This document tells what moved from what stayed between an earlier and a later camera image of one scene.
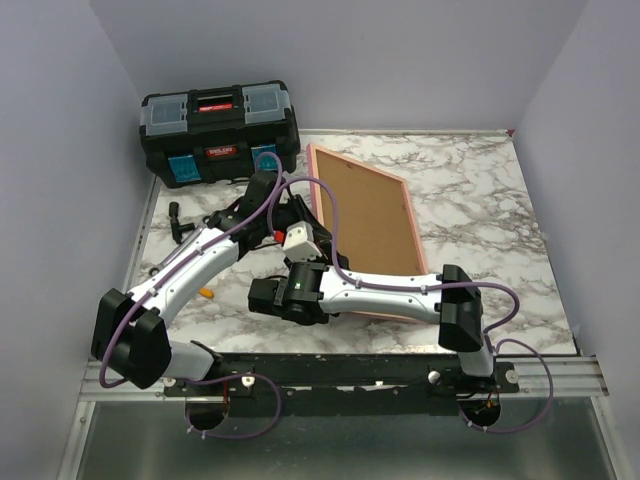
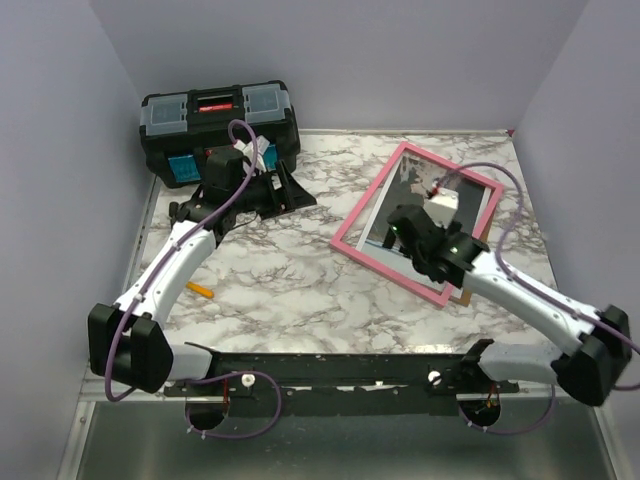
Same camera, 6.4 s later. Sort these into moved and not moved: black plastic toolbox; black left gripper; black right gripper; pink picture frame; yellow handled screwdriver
Moved: black right gripper; pink picture frame; black left gripper
Not moved: yellow handled screwdriver; black plastic toolbox
